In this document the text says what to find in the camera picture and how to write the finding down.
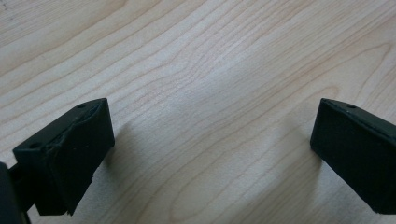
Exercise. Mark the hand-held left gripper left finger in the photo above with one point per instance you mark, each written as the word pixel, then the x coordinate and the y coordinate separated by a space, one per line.
pixel 71 161

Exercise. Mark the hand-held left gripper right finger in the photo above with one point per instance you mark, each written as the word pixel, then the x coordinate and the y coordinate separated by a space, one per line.
pixel 358 155

